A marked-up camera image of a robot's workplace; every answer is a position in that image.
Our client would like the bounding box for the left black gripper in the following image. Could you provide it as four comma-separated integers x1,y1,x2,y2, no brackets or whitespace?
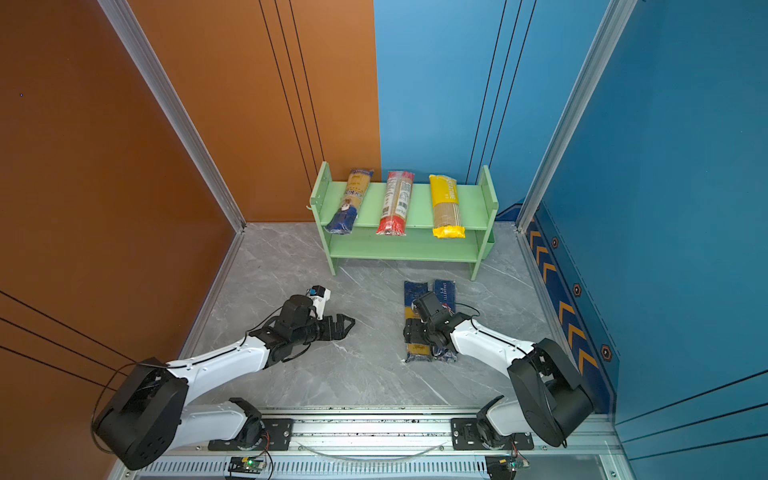
292,313,356,349

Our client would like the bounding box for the blue Barilla spaghetti box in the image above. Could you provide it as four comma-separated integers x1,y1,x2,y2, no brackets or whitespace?
431,279,458,363

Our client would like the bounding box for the dark blue portrait spaghetti bag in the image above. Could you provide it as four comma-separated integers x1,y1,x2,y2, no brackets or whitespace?
403,281,432,363

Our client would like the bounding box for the blue yellow spaghetti bag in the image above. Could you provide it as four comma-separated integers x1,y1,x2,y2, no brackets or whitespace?
325,169,374,235

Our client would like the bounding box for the red white spaghetti bag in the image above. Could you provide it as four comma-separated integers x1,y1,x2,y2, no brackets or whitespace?
376,171,415,236

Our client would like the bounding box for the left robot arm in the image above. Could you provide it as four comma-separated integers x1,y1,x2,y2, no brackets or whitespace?
90,286,356,470

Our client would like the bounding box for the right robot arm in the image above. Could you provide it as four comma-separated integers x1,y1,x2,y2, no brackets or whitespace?
404,292,595,449

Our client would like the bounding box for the green wooden two-tier shelf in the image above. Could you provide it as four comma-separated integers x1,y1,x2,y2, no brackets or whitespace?
309,162,499,280

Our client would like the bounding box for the right green circuit board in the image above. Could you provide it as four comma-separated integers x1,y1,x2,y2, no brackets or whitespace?
485,456,530,480

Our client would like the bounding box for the green circuit board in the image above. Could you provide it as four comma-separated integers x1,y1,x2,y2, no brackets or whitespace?
226,456,271,479
485,456,530,480

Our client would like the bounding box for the left green circuit board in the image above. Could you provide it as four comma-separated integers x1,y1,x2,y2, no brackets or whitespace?
226,456,271,479

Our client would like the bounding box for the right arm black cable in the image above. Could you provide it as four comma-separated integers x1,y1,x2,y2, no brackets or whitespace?
452,302,535,355

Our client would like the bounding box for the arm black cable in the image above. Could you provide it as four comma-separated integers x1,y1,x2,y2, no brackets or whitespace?
89,302,289,454
452,302,535,355

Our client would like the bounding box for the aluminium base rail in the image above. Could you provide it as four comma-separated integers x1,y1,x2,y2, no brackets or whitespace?
110,407,634,479

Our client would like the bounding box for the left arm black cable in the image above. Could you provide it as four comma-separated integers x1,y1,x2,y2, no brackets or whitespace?
89,302,289,454

